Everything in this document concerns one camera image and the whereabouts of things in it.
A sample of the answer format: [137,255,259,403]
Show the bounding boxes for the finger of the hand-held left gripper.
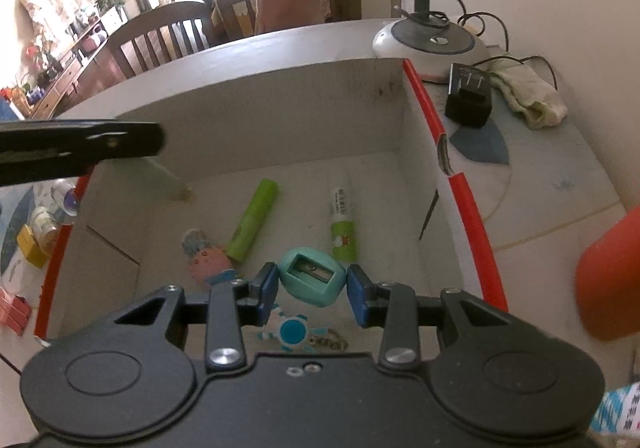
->
[0,120,166,186]

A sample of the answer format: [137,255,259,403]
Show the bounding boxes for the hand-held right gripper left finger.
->
[114,262,280,372]

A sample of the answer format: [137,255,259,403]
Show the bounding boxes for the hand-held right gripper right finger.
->
[346,264,511,372]

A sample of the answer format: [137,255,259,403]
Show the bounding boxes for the teal pencil sharpener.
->
[277,248,348,309]

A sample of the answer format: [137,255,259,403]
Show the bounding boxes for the blue turtle keychain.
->
[257,305,351,354]

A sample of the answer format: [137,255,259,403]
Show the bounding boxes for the clear bottle silver lid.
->
[50,178,83,217]

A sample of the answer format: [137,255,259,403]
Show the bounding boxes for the pink pig keychain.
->
[181,228,246,286]

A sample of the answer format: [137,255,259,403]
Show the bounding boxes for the green highlighter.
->
[226,179,280,263]

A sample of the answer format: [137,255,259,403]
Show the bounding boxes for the white green glue pen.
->
[327,187,358,263]

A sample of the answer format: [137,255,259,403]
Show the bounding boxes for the green lid jar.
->
[29,207,63,249]

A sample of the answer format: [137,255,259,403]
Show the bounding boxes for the small yellow box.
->
[16,224,53,269]

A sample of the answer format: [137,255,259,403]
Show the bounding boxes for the white box with red trim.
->
[34,58,510,344]

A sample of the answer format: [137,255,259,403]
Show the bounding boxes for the wooden TV cabinet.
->
[22,5,133,121]

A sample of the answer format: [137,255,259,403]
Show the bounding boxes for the red potted flowers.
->
[25,40,57,74]

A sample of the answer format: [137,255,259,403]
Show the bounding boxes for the black power adapter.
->
[445,62,493,129]

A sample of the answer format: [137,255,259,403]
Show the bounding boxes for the red water bottle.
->
[575,207,640,341]

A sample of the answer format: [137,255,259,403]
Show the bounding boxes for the grey desk lamp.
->
[372,0,488,81]

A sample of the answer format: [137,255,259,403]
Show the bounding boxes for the pale green rag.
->
[487,56,568,130]

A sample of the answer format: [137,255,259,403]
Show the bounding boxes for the white blue printed packet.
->
[592,383,640,439]

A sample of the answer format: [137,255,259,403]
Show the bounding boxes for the black lamp cable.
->
[430,0,558,88]

